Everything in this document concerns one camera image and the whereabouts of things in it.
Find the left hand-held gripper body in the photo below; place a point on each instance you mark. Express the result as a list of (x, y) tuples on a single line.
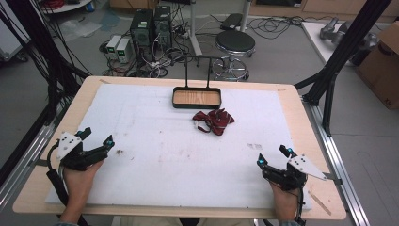
[(69, 145)]

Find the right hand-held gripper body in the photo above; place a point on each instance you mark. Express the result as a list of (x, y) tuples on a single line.
[(302, 166)]

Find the dark red striped bow tie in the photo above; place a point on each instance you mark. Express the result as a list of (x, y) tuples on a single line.
[(214, 121)]

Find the black stand with wooden tray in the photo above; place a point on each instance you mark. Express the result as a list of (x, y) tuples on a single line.
[(196, 97)]

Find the person's right hand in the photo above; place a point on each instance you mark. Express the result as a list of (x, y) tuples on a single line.
[(284, 201)]

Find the person's left hand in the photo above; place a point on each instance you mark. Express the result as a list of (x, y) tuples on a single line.
[(79, 183)]

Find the light wooden table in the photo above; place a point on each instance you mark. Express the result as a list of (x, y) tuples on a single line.
[(316, 132)]

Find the white foam mat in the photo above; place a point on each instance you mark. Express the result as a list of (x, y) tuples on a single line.
[(175, 169)]

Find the white bench power supply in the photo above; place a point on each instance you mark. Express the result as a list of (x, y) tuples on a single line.
[(124, 51), (113, 46)]

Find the computer towers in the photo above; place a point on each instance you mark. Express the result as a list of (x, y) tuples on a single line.
[(156, 64)]

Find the white platform board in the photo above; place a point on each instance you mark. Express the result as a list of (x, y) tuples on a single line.
[(315, 39)]

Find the large black computer tower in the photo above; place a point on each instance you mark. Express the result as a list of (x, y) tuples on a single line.
[(142, 33)]

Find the grey equipment case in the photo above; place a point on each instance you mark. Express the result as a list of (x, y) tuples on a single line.
[(11, 40)]

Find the black round stool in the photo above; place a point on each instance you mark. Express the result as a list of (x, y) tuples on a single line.
[(235, 42)]

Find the brown cardboard box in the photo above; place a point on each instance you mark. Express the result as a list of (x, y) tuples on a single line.
[(381, 69)]

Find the round white table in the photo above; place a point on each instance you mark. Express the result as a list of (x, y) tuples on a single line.
[(67, 7)]

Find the slim black computer tower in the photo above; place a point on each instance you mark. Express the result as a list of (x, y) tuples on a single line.
[(163, 26)]

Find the black flat device on floor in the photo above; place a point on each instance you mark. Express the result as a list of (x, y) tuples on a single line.
[(231, 21)]

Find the white desk leg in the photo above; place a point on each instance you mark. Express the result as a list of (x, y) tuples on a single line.
[(195, 28)]

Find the aluminium rail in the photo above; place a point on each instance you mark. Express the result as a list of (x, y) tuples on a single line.
[(342, 169), (22, 166)]

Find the black metal frame post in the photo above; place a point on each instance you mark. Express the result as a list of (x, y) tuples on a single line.
[(345, 47)]

